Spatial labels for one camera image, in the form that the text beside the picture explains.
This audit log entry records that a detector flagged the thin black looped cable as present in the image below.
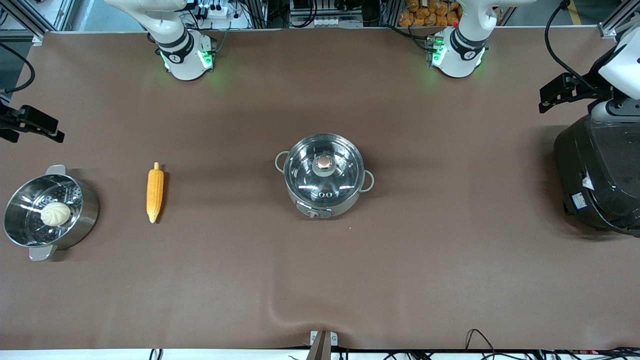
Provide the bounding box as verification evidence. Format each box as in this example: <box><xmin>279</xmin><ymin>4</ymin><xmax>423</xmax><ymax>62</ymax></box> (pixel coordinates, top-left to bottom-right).
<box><xmin>465</xmin><ymin>328</ymin><xmax>497</xmax><ymax>357</ymax></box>

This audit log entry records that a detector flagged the white steamed bun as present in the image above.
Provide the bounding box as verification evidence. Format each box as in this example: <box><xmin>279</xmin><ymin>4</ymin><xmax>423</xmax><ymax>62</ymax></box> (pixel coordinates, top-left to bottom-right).
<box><xmin>40</xmin><ymin>201</ymin><xmax>72</xmax><ymax>228</ymax></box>

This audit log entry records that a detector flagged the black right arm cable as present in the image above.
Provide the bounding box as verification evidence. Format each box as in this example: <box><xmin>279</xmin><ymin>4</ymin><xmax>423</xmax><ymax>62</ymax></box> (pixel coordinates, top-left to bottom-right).
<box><xmin>0</xmin><ymin>43</ymin><xmax>36</xmax><ymax>94</ymax></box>

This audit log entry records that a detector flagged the aluminium frame profile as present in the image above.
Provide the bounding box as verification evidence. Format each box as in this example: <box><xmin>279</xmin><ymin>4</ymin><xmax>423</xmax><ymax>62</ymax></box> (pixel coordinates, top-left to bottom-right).
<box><xmin>0</xmin><ymin>0</ymin><xmax>77</xmax><ymax>47</ymax></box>
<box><xmin>597</xmin><ymin>0</ymin><xmax>640</xmax><ymax>41</ymax></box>

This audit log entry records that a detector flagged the grey electric cooking pot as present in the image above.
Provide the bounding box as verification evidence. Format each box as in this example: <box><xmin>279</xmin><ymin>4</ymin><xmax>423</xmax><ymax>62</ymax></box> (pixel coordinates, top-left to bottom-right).
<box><xmin>274</xmin><ymin>133</ymin><xmax>375</xmax><ymax>220</ymax></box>

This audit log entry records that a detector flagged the glass pot lid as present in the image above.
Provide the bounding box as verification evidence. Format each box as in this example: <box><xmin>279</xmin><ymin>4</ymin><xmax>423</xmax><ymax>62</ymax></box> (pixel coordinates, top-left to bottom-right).
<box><xmin>283</xmin><ymin>133</ymin><xmax>365</xmax><ymax>206</ymax></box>

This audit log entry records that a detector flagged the bag of orange fruits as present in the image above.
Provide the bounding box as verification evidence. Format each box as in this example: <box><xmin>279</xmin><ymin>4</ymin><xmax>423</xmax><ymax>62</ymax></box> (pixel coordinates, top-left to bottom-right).
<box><xmin>398</xmin><ymin>0</ymin><xmax>462</xmax><ymax>28</ymax></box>

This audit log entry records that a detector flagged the white power strip with plugs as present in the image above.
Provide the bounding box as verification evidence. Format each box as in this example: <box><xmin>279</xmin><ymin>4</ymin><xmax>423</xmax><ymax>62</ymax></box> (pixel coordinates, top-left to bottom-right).
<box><xmin>192</xmin><ymin>0</ymin><xmax>252</xmax><ymax>30</ymax></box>

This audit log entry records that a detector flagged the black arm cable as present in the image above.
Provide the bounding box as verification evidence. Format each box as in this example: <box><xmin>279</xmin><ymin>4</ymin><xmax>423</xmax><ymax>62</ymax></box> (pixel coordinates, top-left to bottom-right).
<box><xmin>0</xmin><ymin>43</ymin><xmax>36</xmax><ymax>94</ymax></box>
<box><xmin>544</xmin><ymin>0</ymin><xmax>601</xmax><ymax>93</ymax></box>

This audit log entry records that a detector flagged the yellow corn cob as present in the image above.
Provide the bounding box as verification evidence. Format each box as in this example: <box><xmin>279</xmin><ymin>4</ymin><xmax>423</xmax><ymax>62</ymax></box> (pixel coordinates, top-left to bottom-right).
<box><xmin>146</xmin><ymin>162</ymin><xmax>165</xmax><ymax>224</ymax></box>

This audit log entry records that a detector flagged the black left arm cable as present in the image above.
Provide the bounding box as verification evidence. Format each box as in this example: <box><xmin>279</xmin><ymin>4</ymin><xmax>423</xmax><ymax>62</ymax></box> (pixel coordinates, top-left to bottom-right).
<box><xmin>544</xmin><ymin>0</ymin><xmax>601</xmax><ymax>93</ymax></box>

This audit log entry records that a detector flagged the brown table cover mat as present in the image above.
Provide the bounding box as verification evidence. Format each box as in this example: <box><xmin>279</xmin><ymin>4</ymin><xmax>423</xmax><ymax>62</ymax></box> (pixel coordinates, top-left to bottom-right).
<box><xmin>0</xmin><ymin>25</ymin><xmax>640</xmax><ymax>351</ymax></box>

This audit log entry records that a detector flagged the stainless steel steamer pot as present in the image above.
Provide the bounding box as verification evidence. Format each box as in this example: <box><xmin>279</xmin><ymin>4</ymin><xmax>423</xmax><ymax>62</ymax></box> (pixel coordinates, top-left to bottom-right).
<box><xmin>2</xmin><ymin>164</ymin><xmax>101</xmax><ymax>262</ymax></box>

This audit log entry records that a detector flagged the black round kitchen appliance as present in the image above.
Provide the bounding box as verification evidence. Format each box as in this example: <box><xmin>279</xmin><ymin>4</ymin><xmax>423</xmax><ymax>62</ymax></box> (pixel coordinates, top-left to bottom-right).
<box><xmin>553</xmin><ymin>112</ymin><xmax>640</xmax><ymax>237</ymax></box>

